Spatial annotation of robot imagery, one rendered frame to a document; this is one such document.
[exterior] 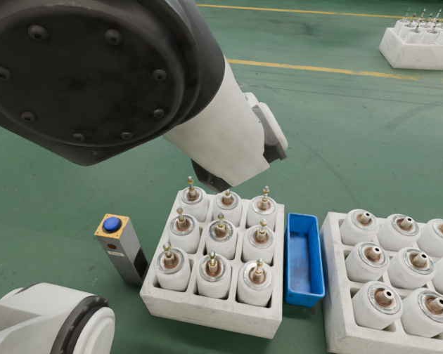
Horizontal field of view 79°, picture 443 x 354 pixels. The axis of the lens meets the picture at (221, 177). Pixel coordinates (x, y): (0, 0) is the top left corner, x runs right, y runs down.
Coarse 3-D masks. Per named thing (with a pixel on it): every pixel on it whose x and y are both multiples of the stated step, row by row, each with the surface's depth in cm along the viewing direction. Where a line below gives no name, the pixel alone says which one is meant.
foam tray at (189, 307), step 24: (240, 216) 101; (168, 240) 86; (240, 240) 86; (192, 264) 84; (240, 264) 80; (144, 288) 75; (192, 288) 75; (168, 312) 81; (192, 312) 77; (216, 312) 73; (240, 312) 71; (264, 312) 71; (264, 336) 82
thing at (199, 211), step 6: (204, 192) 91; (180, 198) 89; (204, 198) 89; (180, 204) 89; (186, 204) 87; (198, 204) 87; (204, 204) 89; (186, 210) 88; (192, 210) 88; (198, 210) 88; (204, 210) 91; (198, 216) 91; (204, 216) 93
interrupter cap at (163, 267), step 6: (162, 252) 75; (174, 252) 75; (180, 252) 75; (162, 258) 74; (174, 258) 74; (180, 258) 74; (162, 264) 73; (174, 264) 73; (180, 264) 73; (162, 270) 71; (168, 270) 71; (174, 270) 71
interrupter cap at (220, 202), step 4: (224, 192) 90; (232, 192) 90; (220, 196) 89; (232, 196) 89; (236, 196) 89; (216, 200) 88; (220, 200) 88; (232, 200) 88; (236, 200) 88; (220, 204) 87; (224, 204) 87; (228, 204) 87; (232, 204) 87; (236, 204) 87; (224, 208) 86; (228, 208) 86; (232, 208) 86
